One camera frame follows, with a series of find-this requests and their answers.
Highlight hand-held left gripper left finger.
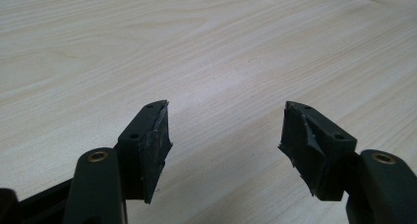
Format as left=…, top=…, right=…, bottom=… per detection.
left=116, top=99, right=174, bottom=204

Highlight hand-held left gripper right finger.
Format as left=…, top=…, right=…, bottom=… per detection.
left=277, top=100, right=358, bottom=202

